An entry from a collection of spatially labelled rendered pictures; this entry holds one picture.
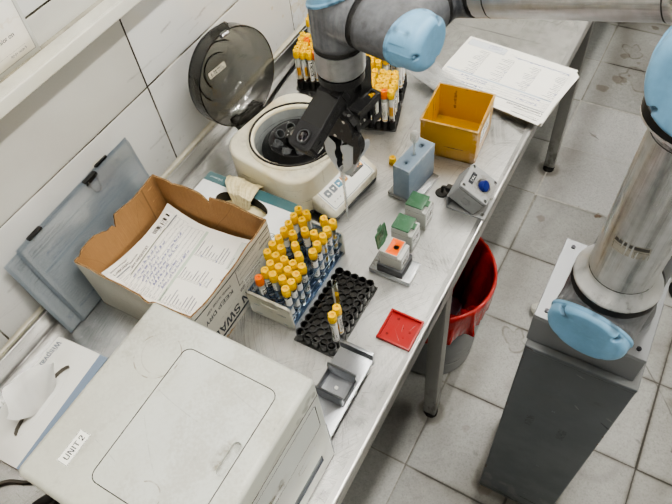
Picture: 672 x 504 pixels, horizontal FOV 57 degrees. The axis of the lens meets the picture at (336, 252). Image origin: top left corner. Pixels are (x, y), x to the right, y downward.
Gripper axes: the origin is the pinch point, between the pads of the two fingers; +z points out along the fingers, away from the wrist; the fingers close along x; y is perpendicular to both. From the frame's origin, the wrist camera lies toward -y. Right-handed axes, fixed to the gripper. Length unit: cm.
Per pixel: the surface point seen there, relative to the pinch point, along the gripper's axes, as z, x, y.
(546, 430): 57, -48, 4
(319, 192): 20.0, 13.3, 6.6
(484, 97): 17, -2, 48
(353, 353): 21.8, -14.7, -18.9
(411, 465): 113, -19, -5
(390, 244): 18.0, -8.0, 2.5
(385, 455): 113, -11, -7
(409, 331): 25.6, -19.2, -7.7
